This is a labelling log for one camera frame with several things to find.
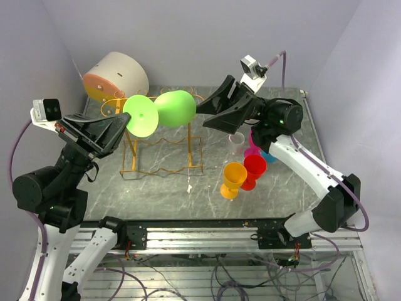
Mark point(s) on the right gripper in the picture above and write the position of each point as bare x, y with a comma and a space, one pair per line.
230, 120

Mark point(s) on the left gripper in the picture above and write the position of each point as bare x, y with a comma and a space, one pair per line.
99, 130

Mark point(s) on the clear wine glass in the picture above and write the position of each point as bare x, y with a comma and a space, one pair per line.
235, 143

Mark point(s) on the pink plastic wine glass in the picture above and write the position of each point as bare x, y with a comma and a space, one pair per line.
252, 149

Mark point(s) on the green plastic wine glass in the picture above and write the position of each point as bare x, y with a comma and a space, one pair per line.
170, 109

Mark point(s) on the red plastic wine glass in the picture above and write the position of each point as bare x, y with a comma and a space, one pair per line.
256, 166

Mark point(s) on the yellow plastic wine glass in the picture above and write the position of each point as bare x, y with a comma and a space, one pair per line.
234, 176

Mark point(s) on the blue plastic wine glass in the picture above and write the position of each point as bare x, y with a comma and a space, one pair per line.
268, 157

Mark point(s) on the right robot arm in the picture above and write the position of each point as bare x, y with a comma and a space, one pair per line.
276, 121

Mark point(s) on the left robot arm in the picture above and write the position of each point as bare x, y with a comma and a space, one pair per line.
52, 197

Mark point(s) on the white cylindrical container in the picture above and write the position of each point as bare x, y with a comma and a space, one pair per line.
115, 76

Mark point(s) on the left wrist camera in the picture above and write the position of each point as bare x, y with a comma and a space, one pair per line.
45, 113

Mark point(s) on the gold wire wine glass rack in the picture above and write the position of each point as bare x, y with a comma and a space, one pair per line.
168, 150

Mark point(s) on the aluminium mounting rail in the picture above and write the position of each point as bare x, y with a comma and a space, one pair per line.
236, 240

